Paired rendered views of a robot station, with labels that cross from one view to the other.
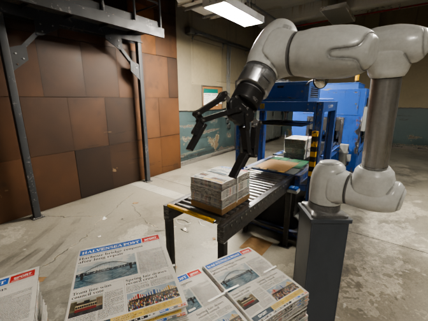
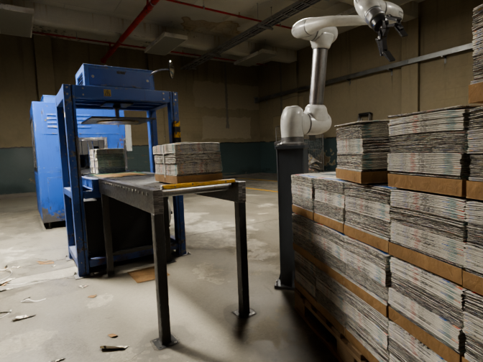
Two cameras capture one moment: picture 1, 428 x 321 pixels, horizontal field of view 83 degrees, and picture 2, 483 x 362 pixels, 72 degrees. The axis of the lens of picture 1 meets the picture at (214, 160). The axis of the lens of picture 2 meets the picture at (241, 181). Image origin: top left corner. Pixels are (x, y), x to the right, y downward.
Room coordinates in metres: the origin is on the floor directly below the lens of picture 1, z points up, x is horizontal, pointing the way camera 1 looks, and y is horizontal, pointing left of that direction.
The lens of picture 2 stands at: (0.74, 1.75, 0.97)
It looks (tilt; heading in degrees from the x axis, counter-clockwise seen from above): 5 degrees down; 290
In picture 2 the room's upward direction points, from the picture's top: 2 degrees counter-clockwise
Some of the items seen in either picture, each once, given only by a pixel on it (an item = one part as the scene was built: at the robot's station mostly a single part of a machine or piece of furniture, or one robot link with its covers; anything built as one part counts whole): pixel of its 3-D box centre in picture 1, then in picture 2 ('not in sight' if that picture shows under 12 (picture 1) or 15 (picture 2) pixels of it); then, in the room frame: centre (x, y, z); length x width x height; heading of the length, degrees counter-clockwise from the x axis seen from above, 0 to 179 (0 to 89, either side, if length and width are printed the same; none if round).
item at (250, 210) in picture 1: (265, 200); (192, 184); (1.91, -0.44, 0.74); 1.34 x 0.05 x 0.12; 143
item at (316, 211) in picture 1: (322, 204); (290, 141); (1.20, -0.58, 1.03); 0.22 x 0.18 x 0.06; 179
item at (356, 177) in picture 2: not in sight; (392, 173); (0.61, 0.26, 0.86); 0.38 x 0.29 x 0.04; 22
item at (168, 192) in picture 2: (199, 213); (195, 189); (1.60, 0.11, 0.77); 0.47 x 0.05 x 0.05; 53
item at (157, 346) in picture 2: not in sight; (164, 340); (1.70, 0.35, 0.01); 0.14 x 0.13 x 0.01; 53
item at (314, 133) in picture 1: (313, 153); (177, 145); (2.34, -0.98, 1.05); 0.05 x 0.05 x 0.45; 53
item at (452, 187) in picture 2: not in sight; (471, 179); (0.41, 0.57, 0.86); 0.38 x 0.29 x 0.04; 32
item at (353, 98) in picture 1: (334, 126); (80, 154); (5.04, -2.50, 1.04); 1.51 x 1.30 x 2.07; 143
